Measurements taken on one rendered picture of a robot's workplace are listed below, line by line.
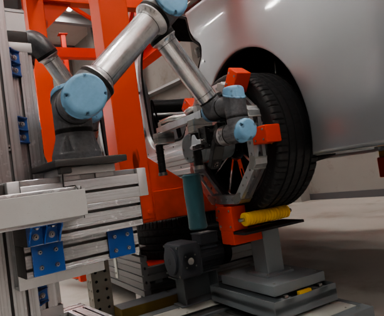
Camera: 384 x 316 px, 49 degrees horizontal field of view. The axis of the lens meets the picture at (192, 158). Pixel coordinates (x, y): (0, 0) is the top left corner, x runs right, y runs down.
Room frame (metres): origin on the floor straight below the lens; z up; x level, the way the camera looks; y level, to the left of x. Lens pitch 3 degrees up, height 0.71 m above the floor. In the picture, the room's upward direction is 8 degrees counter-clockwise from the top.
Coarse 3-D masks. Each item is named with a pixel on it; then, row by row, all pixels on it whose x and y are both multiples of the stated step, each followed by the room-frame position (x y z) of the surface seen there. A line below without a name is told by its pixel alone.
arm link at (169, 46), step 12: (156, 36) 1.41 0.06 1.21; (168, 36) 1.42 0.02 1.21; (156, 48) 1.46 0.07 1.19; (168, 48) 1.44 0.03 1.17; (180, 48) 1.45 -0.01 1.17; (168, 60) 1.46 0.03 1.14; (180, 60) 1.45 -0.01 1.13; (192, 60) 1.48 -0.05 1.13; (180, 72) 1.47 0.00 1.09; (192, 72) 1.46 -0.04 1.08; (192, 84) 1.48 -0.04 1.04; (204, 84) 1.48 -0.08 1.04; (204, 96) 1.49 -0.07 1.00; (216, 96) 1.51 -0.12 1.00; (204, 108) 1.52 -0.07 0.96; (216, 120) 1.54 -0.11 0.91
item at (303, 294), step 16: (224, 288) 2.16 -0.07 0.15; (240, 288) 2.04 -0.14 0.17; (304, 288) 1.86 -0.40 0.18; (320, 288) 1.88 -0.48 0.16; (224, 304) 2.08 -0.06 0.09; (240, 304) 1.96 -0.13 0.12; (256, 304) 1.86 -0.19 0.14; (272, 304) 1.76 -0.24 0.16; (288, 304) 1.79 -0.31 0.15; (304, 304) 1.83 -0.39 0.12; (320, 304) 1.87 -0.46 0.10
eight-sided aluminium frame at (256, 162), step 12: (216, 84) 1.87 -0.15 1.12; (252, 108) 1.72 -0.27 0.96; (252, 144) 1.71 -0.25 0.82; (264, 144) 1.73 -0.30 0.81; (252, 156) 1.71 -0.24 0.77; (264, 156) 1.72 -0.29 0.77; (192, 168) 2.15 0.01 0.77; (252, 168) 1.72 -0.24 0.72; (264, 168) 1.75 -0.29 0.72; (204, 180) 2.10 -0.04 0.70; (252, 180) 1.80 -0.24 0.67; (204, 192) 2.08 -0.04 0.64; (216, 192) 2.06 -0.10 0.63; (240, 192) 1.82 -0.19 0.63; (252, 192) 1.83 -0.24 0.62
